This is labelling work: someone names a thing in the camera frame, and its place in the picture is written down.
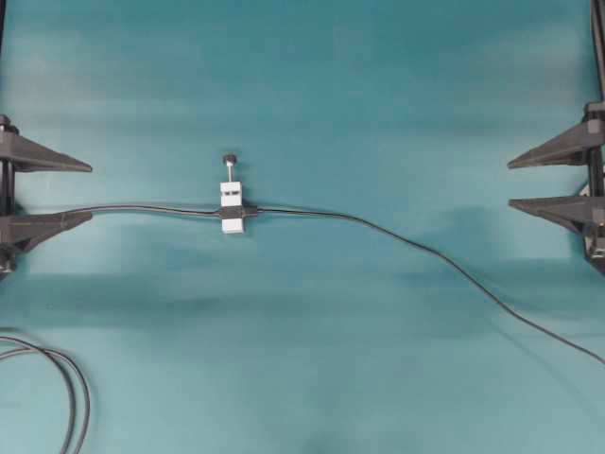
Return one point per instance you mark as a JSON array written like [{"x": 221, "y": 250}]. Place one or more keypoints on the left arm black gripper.
[{"x": 23, "y": 155}]

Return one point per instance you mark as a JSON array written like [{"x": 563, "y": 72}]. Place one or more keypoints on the white clamp block with screw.
[{"x": 231, "y": 200}]

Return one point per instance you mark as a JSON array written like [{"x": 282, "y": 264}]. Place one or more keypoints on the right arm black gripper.
[{"x": 580, "y": 145}]

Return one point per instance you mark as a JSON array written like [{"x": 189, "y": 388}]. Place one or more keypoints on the black frame post right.
[{"x": 597, "y": 29}]

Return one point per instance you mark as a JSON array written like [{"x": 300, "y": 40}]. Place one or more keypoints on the black frame post left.
[{"x": 3, "y": 7}]

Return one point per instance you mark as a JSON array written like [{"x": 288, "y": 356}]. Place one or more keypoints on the black frame post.
[
  {"x": 597, "y": 29},
  {"x": 3, "y": 7}
]

